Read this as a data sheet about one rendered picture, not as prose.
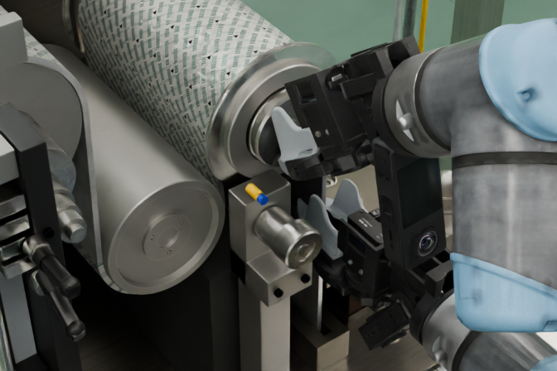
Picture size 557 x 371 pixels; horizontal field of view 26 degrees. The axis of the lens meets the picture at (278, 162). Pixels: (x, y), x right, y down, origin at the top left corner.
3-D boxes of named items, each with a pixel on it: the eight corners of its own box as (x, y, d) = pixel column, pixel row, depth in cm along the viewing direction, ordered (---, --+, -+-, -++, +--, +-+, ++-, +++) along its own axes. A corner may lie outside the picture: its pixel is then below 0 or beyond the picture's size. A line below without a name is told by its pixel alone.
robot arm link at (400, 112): (518, 129, 85) (431, 174, 81) (478, 137, 89) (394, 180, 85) (479, 29, 84) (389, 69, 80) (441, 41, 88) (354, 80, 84)
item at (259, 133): (331, 84, 104) (318, 156, 108) (317, 74, 105) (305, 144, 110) (262, 103, 100) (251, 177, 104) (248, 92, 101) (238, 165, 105)
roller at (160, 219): (114, 315, 106) (102, 214, 98) (-14, 166, 122) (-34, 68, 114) (227, 259, 111) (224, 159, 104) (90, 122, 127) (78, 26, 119)
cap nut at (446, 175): (443, 219, 128) (447, 187, 125) (420, 201, 130) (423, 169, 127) (468, 206, 130) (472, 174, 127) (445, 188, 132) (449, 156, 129)
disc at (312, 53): (210, 215, 107) (205, 79, 97) (206, 212, 107) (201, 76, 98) (341, 154, 114) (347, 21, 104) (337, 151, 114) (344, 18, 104)
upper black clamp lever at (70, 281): (66, 305, 73) (63, 289, 73) (29, 262, 77) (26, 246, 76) (86, 296, 74) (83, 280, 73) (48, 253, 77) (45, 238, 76)
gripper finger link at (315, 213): (301, 163, 117) (363, 214, 112) (300, 209, 121) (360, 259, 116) (276, 175, 116) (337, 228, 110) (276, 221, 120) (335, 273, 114)
